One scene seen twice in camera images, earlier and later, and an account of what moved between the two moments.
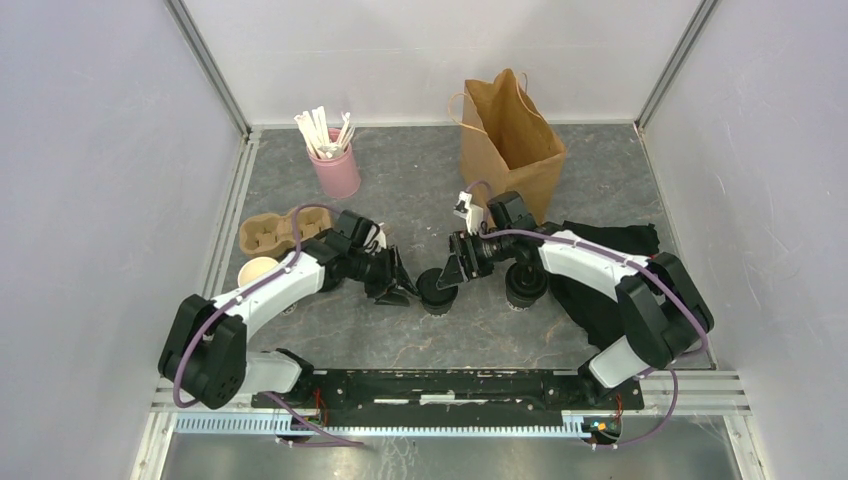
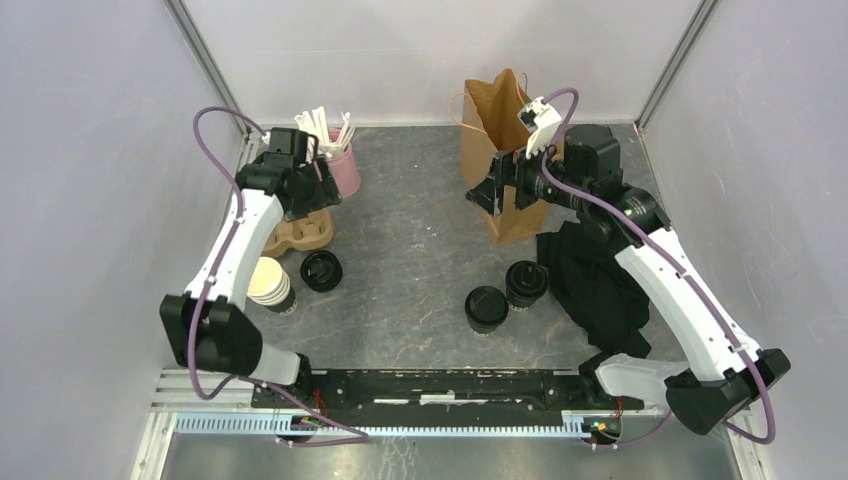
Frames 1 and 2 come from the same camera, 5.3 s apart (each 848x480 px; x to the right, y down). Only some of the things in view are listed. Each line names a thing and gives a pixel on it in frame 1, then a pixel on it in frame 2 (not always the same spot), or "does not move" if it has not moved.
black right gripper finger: (452, 273) -> (487, 196)
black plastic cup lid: (426, 287) -> (486, 305)
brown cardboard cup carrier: (268, 234) does not move
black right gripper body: (484, 252) -> (533, 182)
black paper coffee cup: (437, 310) -> (484, 330)
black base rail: (451, 396) does not move
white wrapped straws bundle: (315, 127) does not move
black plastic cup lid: (526, 279) does not move
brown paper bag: (506, 144) does not move
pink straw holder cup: (337, 171) does not move
